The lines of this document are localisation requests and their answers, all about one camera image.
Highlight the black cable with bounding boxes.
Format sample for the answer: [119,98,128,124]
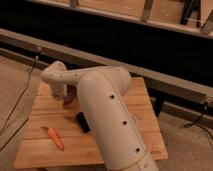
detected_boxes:
[183,99,213,141]
[0,49,43,153]

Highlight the dark red ceramic bowl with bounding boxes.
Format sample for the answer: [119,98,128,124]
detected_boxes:
[64,85,77,105]

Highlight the black cable on left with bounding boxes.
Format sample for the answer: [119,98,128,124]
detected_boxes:
[0,49,43,153]

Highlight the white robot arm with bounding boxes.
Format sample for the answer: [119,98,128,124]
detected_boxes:
[41,61,159,171]

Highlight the black smartphone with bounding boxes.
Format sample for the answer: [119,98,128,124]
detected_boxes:
[76,112,90,133]

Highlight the long metal rail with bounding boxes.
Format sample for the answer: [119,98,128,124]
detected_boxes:
[0,28,213,107]

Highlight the wooden cutting board table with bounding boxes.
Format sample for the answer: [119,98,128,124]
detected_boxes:
[15,77,168,169]

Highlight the orange carrot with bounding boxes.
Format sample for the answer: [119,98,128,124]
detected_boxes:
[43,127,64,151]

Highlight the black cable on right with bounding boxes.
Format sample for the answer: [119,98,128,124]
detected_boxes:
[183,99,213,141]

